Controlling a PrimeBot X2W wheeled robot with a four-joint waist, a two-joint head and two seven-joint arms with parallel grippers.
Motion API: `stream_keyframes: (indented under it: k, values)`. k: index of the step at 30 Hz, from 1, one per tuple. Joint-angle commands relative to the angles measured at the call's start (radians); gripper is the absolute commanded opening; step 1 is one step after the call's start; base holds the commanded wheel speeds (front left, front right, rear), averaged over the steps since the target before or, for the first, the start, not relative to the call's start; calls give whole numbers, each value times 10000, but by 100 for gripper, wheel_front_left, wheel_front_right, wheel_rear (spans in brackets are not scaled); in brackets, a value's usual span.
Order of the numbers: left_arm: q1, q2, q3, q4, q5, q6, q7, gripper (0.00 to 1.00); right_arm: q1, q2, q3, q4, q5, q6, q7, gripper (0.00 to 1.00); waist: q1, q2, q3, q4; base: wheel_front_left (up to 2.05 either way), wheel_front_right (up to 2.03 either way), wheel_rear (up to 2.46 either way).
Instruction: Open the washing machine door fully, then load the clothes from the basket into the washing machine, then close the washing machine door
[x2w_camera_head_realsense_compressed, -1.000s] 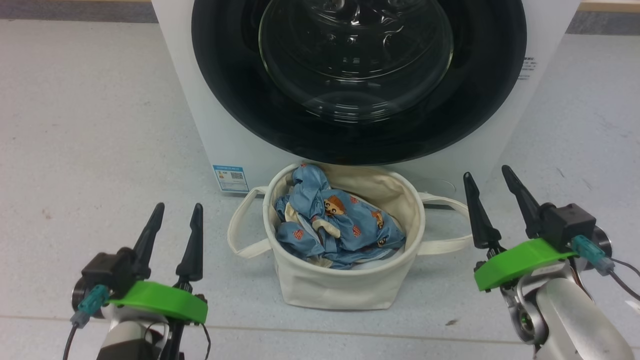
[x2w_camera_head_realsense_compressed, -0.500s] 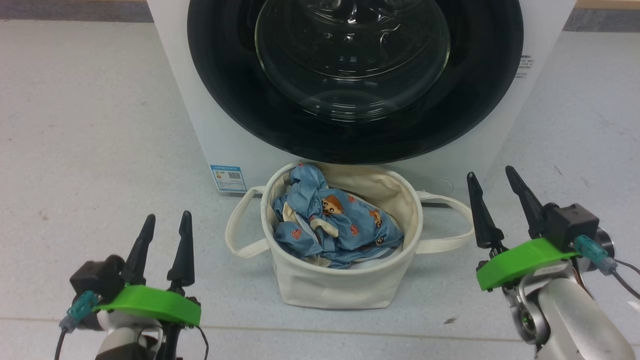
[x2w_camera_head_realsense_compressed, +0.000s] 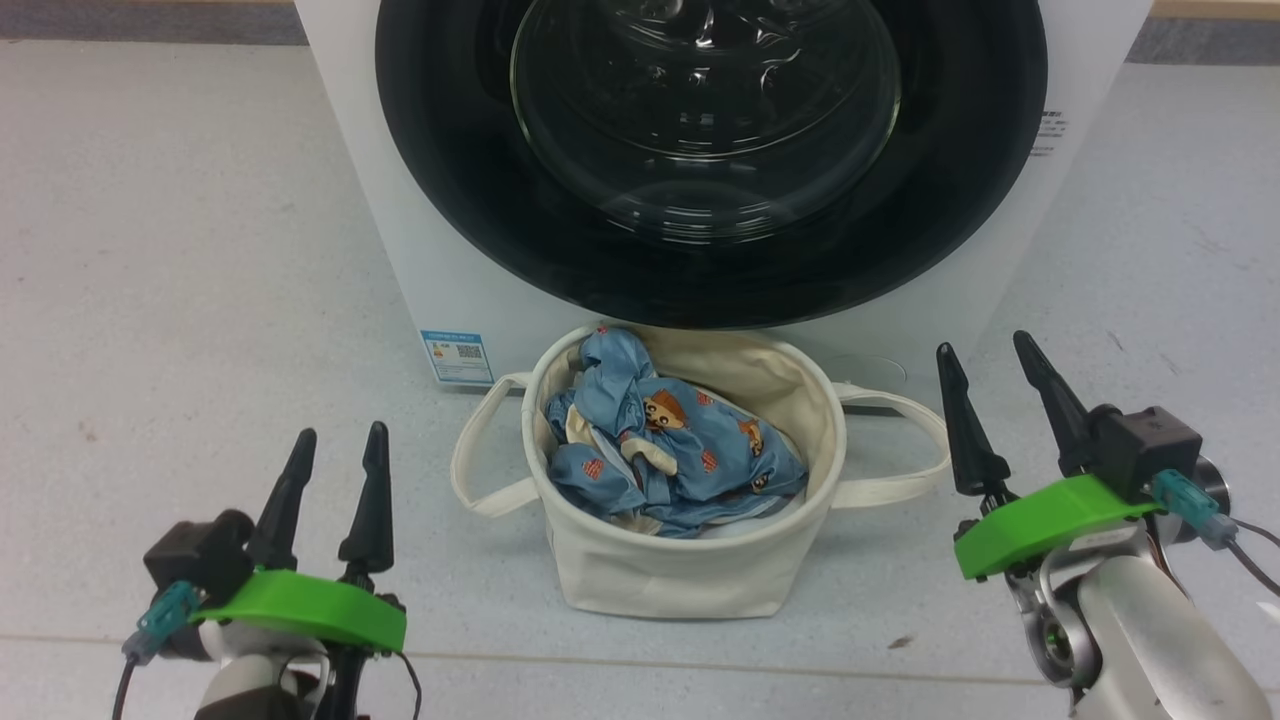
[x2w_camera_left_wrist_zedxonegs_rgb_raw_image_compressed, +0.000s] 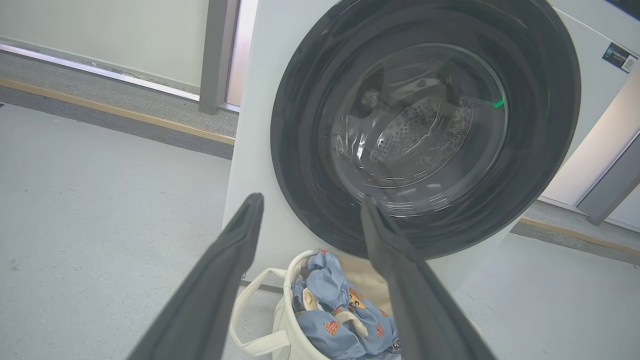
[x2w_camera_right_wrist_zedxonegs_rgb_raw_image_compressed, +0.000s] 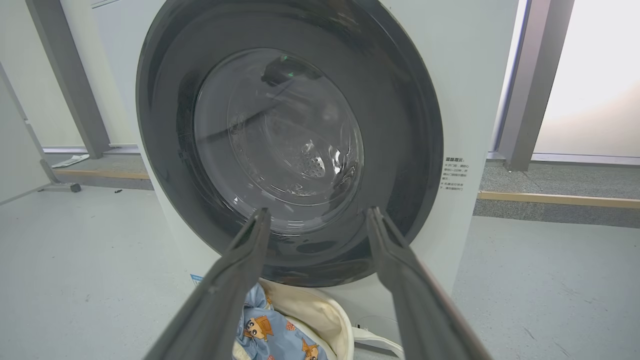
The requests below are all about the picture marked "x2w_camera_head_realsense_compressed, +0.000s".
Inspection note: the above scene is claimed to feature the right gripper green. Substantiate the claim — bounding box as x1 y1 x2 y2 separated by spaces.
937 330 1167 582

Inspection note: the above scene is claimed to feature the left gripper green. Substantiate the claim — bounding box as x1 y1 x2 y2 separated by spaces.
190 421 409 654

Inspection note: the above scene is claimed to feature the black round glass door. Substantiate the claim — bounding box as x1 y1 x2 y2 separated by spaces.
375 0 1049 331

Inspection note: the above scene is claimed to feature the blue printed children's garment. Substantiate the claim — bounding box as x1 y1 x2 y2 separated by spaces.
543 326 809 539

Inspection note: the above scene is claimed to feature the white washing machine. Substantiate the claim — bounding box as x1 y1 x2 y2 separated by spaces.
293 0 1156 416

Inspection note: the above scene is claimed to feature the cream canvas laundry basket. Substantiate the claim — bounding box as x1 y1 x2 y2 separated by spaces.
450 322 951 621

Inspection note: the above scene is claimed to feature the round filter cover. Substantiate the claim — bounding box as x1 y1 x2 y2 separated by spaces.
822 352 909 393

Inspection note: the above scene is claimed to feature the blue energy label sticker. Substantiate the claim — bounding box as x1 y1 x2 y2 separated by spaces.
419 330 495 386

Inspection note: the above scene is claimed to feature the warning text label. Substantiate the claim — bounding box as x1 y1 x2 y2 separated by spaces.
1030 110 1069 158

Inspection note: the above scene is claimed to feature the right camera cable teal plug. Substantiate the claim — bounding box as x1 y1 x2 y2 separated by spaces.
1150 470 1280 596

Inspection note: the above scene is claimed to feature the camera cable teal plug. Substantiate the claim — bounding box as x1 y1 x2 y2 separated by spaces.
110 582 201 720
1150 470 1280 596

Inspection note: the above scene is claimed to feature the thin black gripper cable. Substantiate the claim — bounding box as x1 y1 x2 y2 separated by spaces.
393 650 424 720

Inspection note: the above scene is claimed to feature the left camera cable teal plug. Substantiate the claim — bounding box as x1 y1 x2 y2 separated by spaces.
110 582 201 720

